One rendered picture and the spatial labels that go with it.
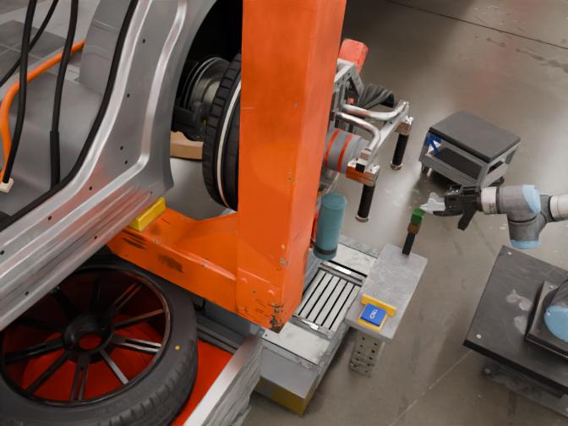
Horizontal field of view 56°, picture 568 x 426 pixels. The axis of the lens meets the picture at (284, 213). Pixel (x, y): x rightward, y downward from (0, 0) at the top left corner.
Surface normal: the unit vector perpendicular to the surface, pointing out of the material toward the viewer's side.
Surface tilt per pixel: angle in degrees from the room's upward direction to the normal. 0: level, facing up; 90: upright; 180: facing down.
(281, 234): 90
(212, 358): 0
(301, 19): 90
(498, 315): 0
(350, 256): 0
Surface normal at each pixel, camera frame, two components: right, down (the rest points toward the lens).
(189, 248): -0.47, 0.55
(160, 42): 0.88, 0.36
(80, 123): -0.01, -0.64
